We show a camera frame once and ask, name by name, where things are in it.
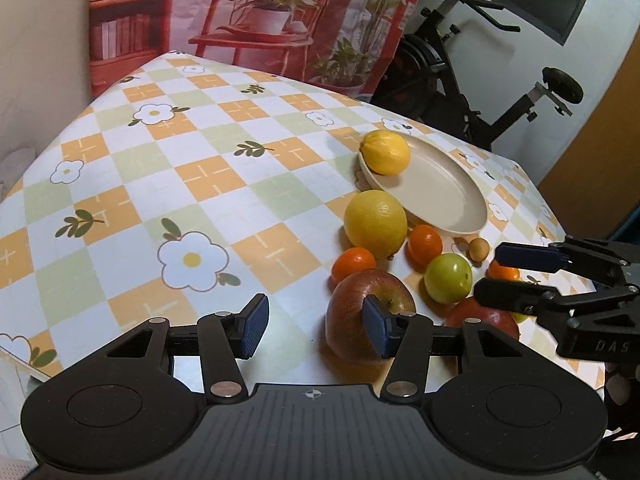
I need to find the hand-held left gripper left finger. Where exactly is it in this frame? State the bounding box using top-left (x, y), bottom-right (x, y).
top-left (102, 294), bottom-right (271, 406)

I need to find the checked floral tablecloth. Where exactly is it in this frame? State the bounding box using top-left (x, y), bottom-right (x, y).
top-left (0, 50), bottom-right (621, 396)

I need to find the red yellow streaked apple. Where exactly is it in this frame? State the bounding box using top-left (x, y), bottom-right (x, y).
top-left (325, 269), bottom-right (417, 366)

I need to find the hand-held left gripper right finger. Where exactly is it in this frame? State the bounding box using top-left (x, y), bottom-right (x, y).
top-left (361, 295), bottom-right (531, 406)

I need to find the large yellow lemon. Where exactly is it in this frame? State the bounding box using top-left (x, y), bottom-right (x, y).
top-left (343, 189), bottom-right (408, 261)

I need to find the small yellow lemon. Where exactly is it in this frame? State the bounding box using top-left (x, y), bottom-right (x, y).
top-left (360, 130), bottom-right (412, 177)

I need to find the beige oval plate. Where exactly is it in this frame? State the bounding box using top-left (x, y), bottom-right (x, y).
top-left (357, 131), bottom-right (488, 236)

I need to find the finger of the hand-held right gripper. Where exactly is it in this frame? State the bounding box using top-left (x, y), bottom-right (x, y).
top-left (492, 236), bottom-right (632, 286)
top-left (474, 278), bottom-right (640, 328)

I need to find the black exercise bike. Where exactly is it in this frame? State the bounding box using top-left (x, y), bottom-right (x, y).
top-left (372, 0), bottom-right (585, 153)

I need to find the wooden door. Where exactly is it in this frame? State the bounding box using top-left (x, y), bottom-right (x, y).
top-left (537, 45), bottom-right (640, 221)

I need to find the red chair printed backdrop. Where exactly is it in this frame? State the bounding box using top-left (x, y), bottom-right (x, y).
top-left (89, 0), bottom-right (436, 106)

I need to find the dark red apple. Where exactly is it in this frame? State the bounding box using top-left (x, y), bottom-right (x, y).
top-left (444, 296), bottom-right (521, 341)

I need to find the orange tangerine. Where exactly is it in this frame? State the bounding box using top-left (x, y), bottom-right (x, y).
top-left (487, 259), bottom-right (521, 282)
top-left (407, 225), bottom-right (444, 267)
top-left (331, 246), bottom-right (378, 283)

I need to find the large green apple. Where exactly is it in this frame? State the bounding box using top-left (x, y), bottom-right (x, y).
top-left (424, 253), bottom-right (473, 305)

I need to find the dark teal curtain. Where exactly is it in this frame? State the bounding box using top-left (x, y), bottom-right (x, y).
top-left (612, 220), bottom-right (640, 246)

